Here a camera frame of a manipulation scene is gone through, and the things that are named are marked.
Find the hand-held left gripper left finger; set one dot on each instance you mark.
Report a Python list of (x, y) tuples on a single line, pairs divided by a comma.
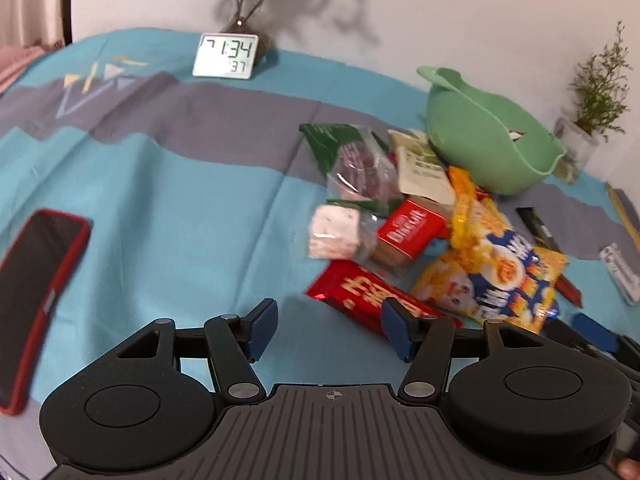
[(261, 330)]

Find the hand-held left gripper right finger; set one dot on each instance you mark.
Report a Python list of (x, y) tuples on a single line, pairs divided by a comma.
[(397, 330)]

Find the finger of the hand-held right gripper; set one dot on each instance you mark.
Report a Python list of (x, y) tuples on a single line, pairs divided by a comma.
[(575, 342), (595, 332)]

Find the long red snack packet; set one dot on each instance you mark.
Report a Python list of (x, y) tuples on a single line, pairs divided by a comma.
[(350, 290)]

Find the red biscuit packet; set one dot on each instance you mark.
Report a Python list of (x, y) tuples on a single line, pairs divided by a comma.
[(407, 227)]

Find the yellow snack bag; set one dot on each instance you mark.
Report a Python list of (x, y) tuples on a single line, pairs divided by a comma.
[(490, 270)]

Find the clear packet of white snack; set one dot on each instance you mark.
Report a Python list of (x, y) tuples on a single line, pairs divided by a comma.
[(332, 232)]

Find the green plastic bowl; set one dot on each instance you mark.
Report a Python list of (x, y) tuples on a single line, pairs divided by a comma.
[(470, 130)]

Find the pink white snack packet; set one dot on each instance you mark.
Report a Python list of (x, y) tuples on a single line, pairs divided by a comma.
[(516, 135)]

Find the thin red packet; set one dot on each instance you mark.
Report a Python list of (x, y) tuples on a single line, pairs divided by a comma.
[(567, 287)]

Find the small white grey packet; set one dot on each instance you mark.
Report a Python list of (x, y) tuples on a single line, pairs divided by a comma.
[(620, 270)]

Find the black stick packet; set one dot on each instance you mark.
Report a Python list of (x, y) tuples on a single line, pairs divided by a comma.
[(537, 227)]

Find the blue grey printed tablecloth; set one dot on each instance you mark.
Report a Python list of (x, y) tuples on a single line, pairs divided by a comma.
[(175, 200)]

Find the beige snack packet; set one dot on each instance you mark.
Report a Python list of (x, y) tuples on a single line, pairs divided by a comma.
[(420, 175)]

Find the orange snack packet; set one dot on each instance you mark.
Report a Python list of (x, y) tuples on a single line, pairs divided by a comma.
[(460, 180)]

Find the green clear snack packet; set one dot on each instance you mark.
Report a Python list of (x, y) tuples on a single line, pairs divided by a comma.
[(350, 160)]

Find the smartphone in red case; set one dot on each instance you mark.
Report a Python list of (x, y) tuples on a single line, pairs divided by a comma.
[(30, 300)]

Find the small plant in white pot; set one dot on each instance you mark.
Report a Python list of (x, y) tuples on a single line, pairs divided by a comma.
[(600, 95)]

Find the white digital clock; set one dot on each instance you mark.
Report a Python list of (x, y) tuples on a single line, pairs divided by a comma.
[(226, 57)]

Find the leafy plant in glass vase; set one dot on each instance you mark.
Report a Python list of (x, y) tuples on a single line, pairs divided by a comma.
[(245, 25)]

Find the pink cloth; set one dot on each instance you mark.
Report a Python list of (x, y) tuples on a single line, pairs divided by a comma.
[(20, 65)]

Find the light curtain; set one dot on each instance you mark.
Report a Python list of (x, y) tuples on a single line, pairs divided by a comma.
[(30, 10)]

